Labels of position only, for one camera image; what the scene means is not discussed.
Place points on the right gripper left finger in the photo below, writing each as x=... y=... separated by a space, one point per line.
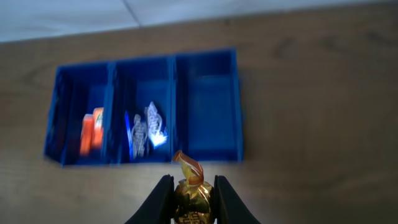
x=159 y=203

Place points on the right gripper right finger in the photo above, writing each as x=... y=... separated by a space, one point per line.
x=225 y=202

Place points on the gold candy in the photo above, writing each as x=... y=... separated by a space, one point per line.
x=193 y=199

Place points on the blue candy pack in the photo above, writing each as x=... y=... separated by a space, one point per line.
x=138 y=137
x=155 y=124

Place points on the blue tray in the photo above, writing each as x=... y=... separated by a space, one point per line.
x=205 y=109

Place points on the orange candy box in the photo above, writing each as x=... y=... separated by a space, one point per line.
x=98 y=127
x=86 y=134

